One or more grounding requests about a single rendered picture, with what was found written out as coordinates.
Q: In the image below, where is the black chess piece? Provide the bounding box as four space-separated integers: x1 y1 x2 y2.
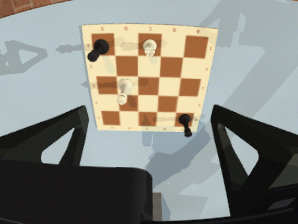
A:
87 39 109 62
178 114 192 137

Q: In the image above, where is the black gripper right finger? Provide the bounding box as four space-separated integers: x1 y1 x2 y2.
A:
210 105 298 216

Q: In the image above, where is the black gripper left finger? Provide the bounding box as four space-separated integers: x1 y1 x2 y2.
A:
0 105 89 165

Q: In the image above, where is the white king chess piece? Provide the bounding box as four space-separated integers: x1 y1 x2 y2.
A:
117 78 133 105

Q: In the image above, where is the cream and brown chessboard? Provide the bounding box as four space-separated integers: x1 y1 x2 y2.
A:
82 24 218 132

